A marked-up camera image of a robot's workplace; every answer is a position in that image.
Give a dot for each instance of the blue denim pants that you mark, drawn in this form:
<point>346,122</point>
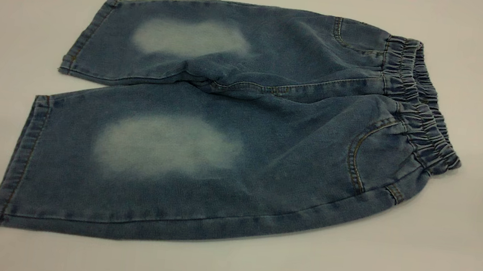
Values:
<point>269,134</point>

